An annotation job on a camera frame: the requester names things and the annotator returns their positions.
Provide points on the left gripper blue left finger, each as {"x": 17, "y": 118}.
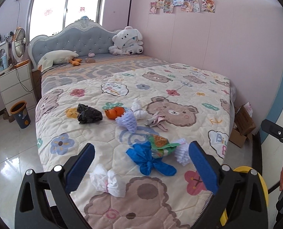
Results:
{"x": 77, "y": 166}

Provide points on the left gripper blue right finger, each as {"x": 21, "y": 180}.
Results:
{"x": 206, "y": 165}

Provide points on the pink cloth bundle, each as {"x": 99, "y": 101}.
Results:
{"x": 157, "y": 120}

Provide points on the black plastic bag trash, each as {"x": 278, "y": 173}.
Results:
{"x": 87, "y": 114}

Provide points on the blue plastic bag trash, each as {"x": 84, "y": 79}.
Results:
{"x": 140, "y": 154}

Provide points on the purple foam net trash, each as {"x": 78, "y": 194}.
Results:
{"x": 128, "y": 121}

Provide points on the dark blue trash bin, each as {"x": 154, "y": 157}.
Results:
{"x": 20, "y": 113}

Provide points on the cardboard box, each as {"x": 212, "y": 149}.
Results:
{"x": 243, "y": 126}

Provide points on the green snack wrapper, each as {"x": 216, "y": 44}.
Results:
{"x": 160, "y": 146}

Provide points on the bear pattern quilt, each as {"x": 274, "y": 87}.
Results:
{"x": 196, "y": 104}

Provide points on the white drawer nightstand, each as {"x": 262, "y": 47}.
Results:
{"x": 17, "y": 85}

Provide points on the small brown plush toy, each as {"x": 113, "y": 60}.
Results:
{"x": 90, "y": 60}

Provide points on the white duck plush pillow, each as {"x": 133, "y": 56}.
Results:
{"x": 58, "y": 57}

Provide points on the small pink plush toy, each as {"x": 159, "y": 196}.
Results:
{"x": 91, "y": 54}

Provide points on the light blue water bottle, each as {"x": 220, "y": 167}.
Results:
{"x": 4, "y": 61}

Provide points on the blue tufted bed headboard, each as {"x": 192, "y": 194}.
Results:
{"x": 83, "y": 36}

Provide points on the white desk fan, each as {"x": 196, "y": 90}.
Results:
{"x": 18, "y": 44}

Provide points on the white plush dog toy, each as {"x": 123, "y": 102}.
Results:
{"x": 127, "y": 42}

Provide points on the white mirror frame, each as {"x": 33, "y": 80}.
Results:
{"x": 3, "y": 49}

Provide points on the window with metal frame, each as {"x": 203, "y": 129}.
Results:
{"x": 49, "y": 17}

